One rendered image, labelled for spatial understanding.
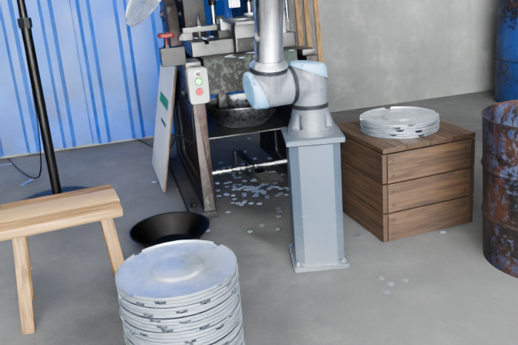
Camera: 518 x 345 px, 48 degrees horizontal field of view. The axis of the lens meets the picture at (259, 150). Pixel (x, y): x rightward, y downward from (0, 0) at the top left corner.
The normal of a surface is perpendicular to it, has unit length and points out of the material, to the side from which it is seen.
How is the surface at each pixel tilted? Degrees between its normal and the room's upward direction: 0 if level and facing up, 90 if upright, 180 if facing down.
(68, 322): 0
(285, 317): 0
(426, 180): 90
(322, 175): 90
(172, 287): 0
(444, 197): 90
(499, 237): 92
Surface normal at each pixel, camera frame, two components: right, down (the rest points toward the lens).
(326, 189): 0.05, 0.29
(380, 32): 0.26, 0.26
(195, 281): -0.07, -0.96
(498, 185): -0.95, 0.19
